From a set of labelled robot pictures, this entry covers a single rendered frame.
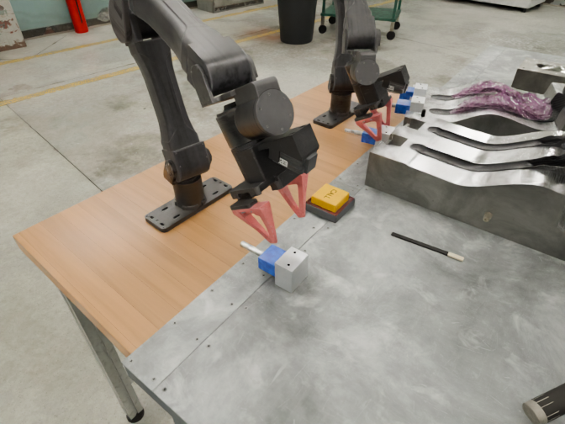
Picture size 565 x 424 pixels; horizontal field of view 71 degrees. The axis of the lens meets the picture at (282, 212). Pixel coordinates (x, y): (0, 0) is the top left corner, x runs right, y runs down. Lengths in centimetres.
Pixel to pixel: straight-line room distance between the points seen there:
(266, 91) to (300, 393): 40
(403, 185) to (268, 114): 48
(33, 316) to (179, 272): 125
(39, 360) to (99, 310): 106
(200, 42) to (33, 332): 150
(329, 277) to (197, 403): 30
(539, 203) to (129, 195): 84
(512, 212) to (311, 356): 48
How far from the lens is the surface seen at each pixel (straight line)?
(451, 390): 64
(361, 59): 96
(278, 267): 67
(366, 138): 110
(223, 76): 56
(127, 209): 93
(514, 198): 86
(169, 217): 86
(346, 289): 71
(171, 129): 78
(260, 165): 55
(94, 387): 164
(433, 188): 89
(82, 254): 85
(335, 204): 82
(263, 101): 50
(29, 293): 205
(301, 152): 51
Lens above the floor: 133
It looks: 39 degrees down
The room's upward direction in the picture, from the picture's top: straight up
